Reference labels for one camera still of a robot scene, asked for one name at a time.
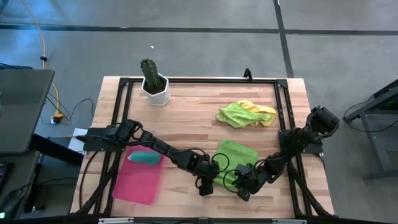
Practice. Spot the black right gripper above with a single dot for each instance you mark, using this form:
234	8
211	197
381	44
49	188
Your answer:
250	180

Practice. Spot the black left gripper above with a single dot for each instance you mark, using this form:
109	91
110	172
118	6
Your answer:
207	171

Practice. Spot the teal microfiber towel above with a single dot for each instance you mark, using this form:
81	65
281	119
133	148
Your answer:
146	157

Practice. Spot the pink plastic basket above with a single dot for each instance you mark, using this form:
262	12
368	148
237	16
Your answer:
136	186

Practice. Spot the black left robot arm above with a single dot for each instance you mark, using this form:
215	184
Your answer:
161	146

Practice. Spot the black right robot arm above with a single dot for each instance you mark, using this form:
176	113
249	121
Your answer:
295	143

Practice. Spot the lime green microfiber towel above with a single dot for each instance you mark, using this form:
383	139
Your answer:
236	115

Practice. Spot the yellow microfiber towel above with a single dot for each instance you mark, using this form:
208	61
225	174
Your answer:
258	108

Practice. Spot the white hexagonal planter pot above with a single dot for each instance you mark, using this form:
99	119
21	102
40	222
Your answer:
158	98

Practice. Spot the green cactus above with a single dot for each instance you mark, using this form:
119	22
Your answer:
150	73

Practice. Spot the white paper sheet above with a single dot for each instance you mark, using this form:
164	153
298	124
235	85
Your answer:
74	144

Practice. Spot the black side table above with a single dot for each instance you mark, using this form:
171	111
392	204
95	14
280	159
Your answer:
376	102

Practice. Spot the black desk beam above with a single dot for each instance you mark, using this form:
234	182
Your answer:
53	149

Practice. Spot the yellow power plug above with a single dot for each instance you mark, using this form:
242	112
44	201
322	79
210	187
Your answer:
57	117

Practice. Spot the grey desk top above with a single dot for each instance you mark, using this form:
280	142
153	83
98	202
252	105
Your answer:
21	109

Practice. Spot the black device with LED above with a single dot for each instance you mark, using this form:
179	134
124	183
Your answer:
12	202

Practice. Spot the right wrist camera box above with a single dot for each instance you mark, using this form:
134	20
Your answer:
244	196

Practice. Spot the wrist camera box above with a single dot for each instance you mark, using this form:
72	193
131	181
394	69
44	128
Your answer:
206	190
244	196

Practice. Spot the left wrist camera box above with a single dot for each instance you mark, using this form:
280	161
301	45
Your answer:
206	190

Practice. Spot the silver rail bracket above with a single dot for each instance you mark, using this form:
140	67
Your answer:
289	221
115	221

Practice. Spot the black aluminium table frame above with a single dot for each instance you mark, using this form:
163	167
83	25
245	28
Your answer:
202	80

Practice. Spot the black bracket clamp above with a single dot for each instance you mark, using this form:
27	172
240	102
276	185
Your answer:
247	75

